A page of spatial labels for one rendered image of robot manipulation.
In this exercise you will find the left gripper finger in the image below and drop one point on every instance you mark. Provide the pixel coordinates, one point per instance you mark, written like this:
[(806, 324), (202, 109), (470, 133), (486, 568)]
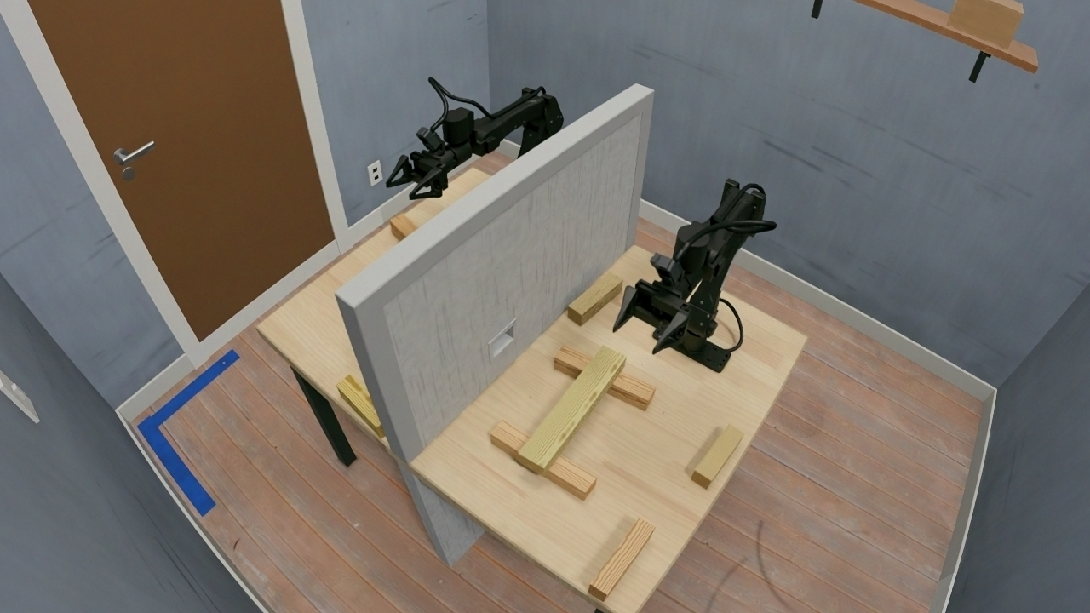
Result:
[(628, 302), (673, 334)]

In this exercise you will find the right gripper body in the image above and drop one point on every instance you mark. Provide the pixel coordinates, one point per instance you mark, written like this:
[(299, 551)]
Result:
[(430, 160)]

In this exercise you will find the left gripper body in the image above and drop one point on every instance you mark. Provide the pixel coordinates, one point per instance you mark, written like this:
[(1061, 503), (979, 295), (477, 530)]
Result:
[(652, 298)]

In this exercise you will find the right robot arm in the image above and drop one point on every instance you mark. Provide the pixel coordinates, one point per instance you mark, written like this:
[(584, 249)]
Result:
[(460, 127)]

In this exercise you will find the grey panel wall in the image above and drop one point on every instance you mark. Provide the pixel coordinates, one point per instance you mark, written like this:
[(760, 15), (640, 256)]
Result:
[(524, 244)]

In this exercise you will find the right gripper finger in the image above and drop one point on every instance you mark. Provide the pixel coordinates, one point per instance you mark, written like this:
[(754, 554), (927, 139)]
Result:
[(434, 178), (403, 162)]

